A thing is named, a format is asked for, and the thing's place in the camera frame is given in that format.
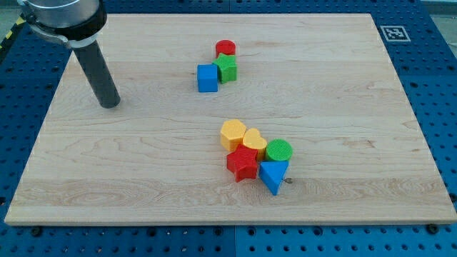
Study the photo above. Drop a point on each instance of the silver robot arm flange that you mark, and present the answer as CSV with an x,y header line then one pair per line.
x,y
74,24

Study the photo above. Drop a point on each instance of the yellow hexagon block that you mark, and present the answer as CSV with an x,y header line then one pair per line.
x,y
231,134

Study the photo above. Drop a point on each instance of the blue triangle block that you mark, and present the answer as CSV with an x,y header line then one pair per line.
x,y
272,174

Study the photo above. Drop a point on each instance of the light wooden board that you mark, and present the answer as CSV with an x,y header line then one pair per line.
x,y
322,82

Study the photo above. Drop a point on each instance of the yellow heart block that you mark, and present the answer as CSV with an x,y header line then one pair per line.
x,y
252,139

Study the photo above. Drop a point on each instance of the red star block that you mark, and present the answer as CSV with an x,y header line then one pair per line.
x,y
242,163

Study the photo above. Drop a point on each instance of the green cylinder block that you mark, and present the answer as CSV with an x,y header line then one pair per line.
x,y
278,150

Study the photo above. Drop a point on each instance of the blue cube block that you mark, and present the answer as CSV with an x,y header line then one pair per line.
x,y
207,78

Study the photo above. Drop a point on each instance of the green star block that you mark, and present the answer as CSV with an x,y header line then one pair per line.
x,y
227,67

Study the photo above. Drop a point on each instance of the red cylinder block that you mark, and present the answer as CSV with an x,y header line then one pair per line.
x,y
225,46

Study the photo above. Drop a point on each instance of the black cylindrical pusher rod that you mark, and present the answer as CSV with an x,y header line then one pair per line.
x,y
98,75

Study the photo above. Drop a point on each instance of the white fiducial marker tag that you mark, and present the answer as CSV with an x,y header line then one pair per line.
x,y
394,33

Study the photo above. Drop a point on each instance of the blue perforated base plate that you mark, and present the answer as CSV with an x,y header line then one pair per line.
x,y
31,68

